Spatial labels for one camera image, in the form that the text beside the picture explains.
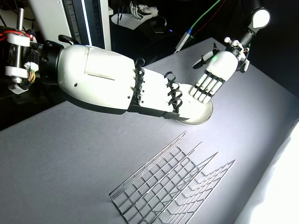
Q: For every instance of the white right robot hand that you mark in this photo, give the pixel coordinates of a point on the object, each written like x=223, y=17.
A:
x=98, y=77

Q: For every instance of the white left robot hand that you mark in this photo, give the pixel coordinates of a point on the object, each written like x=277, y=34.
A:
x=222, y=63

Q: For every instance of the white base sheet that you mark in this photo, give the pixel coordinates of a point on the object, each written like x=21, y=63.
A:
x=126, y=21

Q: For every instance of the silver connector box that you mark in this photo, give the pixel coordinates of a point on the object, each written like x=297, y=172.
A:
x=183, y=40

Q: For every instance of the white fabric sheet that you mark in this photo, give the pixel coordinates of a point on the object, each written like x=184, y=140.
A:
x=275, y=186

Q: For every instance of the white cabinet with black panels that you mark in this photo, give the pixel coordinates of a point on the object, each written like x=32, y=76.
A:
x=51, y=18

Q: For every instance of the spare white robot hand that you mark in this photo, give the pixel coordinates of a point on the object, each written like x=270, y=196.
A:
x=149, y=10

